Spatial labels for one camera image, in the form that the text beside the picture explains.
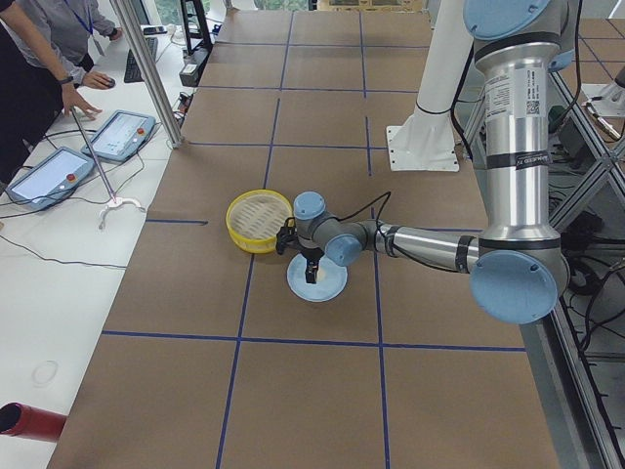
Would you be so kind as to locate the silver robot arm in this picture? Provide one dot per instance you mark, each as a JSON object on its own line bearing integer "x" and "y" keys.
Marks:
{"x": 516, "y": 267}

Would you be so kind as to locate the light blue plate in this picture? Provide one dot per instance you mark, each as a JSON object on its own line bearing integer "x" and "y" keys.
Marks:
{"x": 331, "y": 287}

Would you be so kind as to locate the white steamed bun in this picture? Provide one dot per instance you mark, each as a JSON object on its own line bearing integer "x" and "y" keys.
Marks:
{"x": 321, "y": 275}

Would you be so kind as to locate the aluminium frame post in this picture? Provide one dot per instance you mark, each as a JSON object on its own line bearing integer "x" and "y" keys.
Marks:
{"x": 147, "y": 66}

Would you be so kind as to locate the far teach pendant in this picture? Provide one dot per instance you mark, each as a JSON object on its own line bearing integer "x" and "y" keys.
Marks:
{"x": 122, "y": 135}

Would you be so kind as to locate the person in black shirt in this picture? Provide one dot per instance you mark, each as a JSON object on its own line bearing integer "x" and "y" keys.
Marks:
{"x": 27, "y": 108}

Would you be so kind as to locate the near teach pendant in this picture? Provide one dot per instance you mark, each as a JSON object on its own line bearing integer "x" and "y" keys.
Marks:
{"x": 52, "y": 180}

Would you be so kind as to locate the red cylinder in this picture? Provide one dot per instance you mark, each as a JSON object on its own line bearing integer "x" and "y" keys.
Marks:
{"x": 33, "y": 423}

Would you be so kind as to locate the pink metal rod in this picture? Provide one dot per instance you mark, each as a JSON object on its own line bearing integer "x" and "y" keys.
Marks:
{"x": 112, "y": 195}

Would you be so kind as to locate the person in grey shirt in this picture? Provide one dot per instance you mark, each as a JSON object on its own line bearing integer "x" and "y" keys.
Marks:
{"x": 68, "y": 26}

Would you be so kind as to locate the white camera stand base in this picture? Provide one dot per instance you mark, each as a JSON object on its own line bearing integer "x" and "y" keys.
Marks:
{"x": 425, "y": 142}

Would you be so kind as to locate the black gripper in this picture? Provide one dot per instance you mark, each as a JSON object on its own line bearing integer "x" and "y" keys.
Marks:
{"x": 310, "y": 255}

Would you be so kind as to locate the teach pendant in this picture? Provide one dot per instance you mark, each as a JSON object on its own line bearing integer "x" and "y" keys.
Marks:
{"x": 122, "y": 135}
{"x": 52, "y": 180}

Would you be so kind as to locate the yellow round steamer basket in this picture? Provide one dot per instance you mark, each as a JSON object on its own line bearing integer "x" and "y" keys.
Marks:
{"x": 254, "y": 218}

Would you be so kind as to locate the black device with label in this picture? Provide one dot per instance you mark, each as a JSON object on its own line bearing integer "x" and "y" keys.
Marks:
{"x": 194, "y": 64}

